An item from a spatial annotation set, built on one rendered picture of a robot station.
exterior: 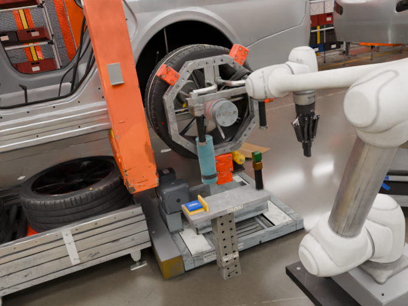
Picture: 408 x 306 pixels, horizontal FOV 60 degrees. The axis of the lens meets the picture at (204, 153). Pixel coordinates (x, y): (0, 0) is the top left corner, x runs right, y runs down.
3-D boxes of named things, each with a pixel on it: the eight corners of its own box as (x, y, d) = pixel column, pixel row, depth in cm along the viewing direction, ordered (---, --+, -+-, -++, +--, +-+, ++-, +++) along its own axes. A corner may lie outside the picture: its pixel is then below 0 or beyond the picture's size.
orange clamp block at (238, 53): (236, 64, 199) (243, 49, 198) (243, 65, 192) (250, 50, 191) (226, 59, 196) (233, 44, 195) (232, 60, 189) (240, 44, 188)
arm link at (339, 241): (367, 269, 125) (315, 294, 118) (336, 234, 136) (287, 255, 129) (472, 73, 73) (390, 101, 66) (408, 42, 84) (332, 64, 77)
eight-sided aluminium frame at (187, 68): (257, 140, 218) (250, 48, 198) (263, 143, 212) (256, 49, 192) (173, 163, 202) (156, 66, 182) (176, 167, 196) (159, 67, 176)
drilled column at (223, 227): (233, 263, 203) (225, 200, 188) (241, 274, 195) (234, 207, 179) (217, 269, 201) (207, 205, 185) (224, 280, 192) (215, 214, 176)
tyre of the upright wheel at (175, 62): (260, 73, 233) (173, 22, 203) (280, 78, 212) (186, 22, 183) (215, 163, 242) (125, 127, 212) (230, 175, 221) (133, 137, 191)
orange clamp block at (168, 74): (176, 73, 188) (163, 63, 184) (181, 74, 181) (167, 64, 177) (169, 84, 189) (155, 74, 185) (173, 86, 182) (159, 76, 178)
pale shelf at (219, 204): (255, 186, 197) (254, 181, 196) (271, 200, 182) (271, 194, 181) (181, 209, 184) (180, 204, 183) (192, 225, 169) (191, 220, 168)
